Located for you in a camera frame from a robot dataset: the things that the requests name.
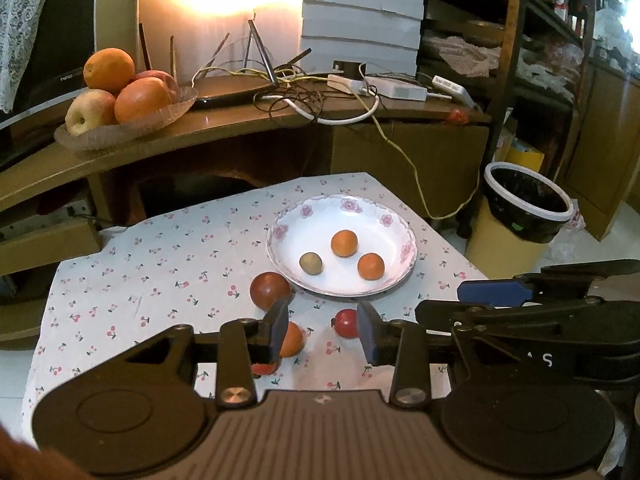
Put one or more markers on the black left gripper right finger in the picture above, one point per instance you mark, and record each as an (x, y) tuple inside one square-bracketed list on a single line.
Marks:
[(402, 345)]

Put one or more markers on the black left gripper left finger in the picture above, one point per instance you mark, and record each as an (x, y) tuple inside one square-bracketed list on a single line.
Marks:
[(243, 343)]

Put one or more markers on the red fruit under finger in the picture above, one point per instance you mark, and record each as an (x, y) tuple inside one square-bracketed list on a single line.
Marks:
[(259, 369)]

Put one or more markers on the small orange fruit on cloth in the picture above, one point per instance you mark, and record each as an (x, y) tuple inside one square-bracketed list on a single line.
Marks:
[(293, 342)]

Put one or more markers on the dark red plum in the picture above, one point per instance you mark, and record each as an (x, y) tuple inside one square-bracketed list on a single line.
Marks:
[(267, 288)]

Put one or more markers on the orange tangerine on plate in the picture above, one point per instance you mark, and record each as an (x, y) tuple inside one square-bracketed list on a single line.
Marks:
[(371, 266), (344, 243)]

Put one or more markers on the small green-brown fruit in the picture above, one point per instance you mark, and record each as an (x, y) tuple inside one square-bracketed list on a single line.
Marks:
[(311, 263)]

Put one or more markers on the white floral plate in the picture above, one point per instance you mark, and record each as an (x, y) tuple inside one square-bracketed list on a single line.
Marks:
[(309, 225)]

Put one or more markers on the yellow trash bin black liner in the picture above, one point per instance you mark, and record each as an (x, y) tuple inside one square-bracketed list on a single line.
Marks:
[(521, 213)]

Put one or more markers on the small red fruit on desk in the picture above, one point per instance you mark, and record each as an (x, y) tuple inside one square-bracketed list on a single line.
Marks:
[(458, 117)]

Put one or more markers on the glass fruit bowl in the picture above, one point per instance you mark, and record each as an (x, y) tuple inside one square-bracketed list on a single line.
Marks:
[(103, 137)]

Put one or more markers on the wooden desk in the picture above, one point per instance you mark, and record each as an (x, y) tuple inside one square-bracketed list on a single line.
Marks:
[(431, 165)]

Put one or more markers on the black router with antennas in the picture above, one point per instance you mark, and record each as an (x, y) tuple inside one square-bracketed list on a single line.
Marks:
[(218, 86)]

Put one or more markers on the white power strip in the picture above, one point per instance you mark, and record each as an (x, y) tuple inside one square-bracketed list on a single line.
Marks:
[(389, 88)]

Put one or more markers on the white remote control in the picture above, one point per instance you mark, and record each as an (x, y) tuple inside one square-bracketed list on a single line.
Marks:
[(456, 91)]

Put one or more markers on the large orange front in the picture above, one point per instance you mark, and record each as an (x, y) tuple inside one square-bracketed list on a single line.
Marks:
[(140, 98)]

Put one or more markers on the large orange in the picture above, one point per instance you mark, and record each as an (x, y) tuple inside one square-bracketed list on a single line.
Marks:
[(140, 98), (109, 69)]

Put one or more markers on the red apple in bowl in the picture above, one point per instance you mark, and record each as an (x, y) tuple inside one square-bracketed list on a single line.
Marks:
[(169, 80)]

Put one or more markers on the yellow apple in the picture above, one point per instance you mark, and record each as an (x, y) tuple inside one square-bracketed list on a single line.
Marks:
[(93, 108)]

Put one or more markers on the large orange top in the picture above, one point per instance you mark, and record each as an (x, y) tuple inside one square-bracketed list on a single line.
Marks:
[(109, 69)]

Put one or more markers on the wooden shelf unit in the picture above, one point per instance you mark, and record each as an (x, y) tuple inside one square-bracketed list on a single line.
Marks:
[(552, 71)]

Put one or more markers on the white stacked boxes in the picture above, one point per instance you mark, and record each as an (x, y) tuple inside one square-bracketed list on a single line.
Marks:
[(383, 34)]

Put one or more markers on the white lace cloth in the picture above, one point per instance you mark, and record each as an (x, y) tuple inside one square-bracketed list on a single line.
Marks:
[(19, 25)]

